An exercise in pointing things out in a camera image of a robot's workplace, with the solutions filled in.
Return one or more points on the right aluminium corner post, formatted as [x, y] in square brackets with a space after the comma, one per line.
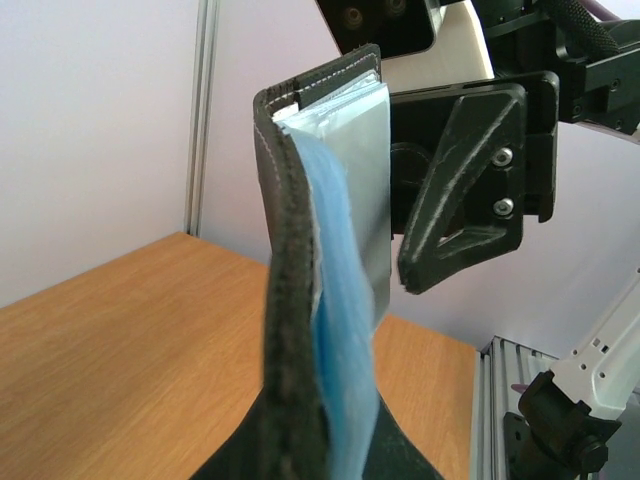
[204, 62]

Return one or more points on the black leather card holder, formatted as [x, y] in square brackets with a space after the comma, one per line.
[322, 146]

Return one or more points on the aluminium frame rails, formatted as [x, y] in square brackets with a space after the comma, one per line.
[501, 370]

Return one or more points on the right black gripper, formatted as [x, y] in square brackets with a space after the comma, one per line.
[471, 160]

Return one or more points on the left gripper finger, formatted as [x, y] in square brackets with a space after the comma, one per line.
[391, 455]

